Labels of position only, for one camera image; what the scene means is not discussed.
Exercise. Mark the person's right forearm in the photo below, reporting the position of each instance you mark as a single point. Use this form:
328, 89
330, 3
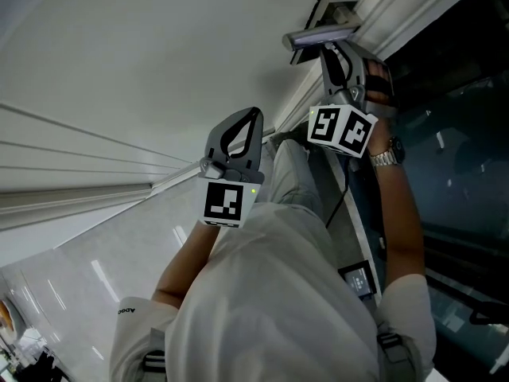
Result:
397, 213

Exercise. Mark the person's right hand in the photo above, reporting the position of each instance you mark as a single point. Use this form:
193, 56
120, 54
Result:
379, 86

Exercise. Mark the person's grey trouser leg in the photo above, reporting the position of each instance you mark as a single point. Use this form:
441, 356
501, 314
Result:
294, 173

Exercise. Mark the person's left forearm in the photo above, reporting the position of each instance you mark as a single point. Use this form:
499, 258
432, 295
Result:
187, 261

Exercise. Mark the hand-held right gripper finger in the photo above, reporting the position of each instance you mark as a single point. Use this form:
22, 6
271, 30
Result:
329, 70
360, 62

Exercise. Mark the small black screen device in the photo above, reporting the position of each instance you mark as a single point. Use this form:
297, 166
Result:
358, 279

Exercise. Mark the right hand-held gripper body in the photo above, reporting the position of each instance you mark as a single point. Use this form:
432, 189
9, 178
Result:
338, 127

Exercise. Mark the dark glass door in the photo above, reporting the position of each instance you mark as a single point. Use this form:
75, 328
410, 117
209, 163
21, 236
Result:
457, 173

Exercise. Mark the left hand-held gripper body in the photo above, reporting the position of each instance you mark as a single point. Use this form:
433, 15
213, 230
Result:
228, 203

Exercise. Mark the silver metal wristwatch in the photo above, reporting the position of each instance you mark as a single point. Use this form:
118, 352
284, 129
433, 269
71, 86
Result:
387, 157

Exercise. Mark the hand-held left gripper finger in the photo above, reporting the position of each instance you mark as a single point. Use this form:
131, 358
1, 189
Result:
216, 137
256, 145

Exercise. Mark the white panelled door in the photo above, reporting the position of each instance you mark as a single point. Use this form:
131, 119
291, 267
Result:
119, 74

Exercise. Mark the person's white shirt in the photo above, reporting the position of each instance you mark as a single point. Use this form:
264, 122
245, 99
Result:
258, 293

